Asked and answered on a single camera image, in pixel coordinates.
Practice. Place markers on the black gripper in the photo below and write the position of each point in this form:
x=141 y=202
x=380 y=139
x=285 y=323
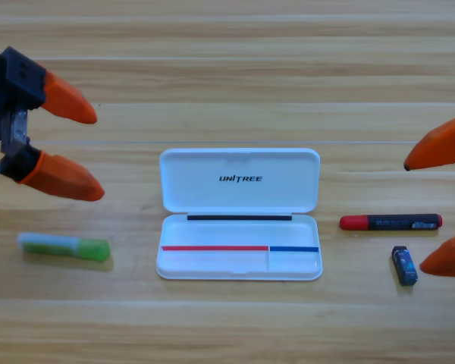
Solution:
x=15 y=83

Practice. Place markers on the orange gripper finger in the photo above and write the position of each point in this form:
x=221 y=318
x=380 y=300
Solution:
x=443 y=146
x=451 y=259

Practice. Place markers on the dark blue eraser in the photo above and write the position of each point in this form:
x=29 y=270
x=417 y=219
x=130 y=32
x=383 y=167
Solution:
x=405 y=265

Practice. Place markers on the red and black marker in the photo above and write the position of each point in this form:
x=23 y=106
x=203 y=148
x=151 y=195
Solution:
x=390 y=222

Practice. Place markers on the white Unitree pencil case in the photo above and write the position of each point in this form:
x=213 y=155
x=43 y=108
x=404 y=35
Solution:
x=239 y=197

